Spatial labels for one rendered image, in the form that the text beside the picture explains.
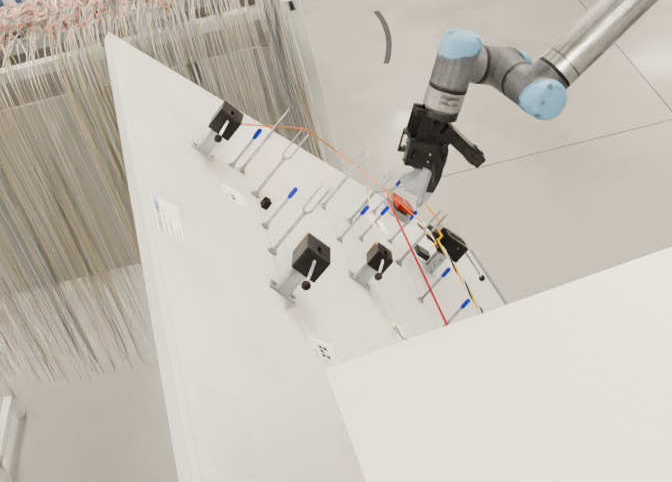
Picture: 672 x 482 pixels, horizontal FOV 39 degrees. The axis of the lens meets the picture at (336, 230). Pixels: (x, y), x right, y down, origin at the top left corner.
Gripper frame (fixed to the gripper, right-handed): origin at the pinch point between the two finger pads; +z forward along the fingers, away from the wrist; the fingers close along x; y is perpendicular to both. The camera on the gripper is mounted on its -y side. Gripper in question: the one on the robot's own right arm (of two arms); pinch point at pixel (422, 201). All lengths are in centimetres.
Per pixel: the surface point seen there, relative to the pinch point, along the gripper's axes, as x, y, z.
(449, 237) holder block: 4.8, -6.1, 4.8
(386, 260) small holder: 31.7, 14.8, -2.6
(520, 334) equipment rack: 110, 30, -40
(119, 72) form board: 4, 63, -17
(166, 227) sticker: 51, 53, -13
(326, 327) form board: 53, 28, -1
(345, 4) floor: -387, -59, 57
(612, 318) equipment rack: 111, 24, -43
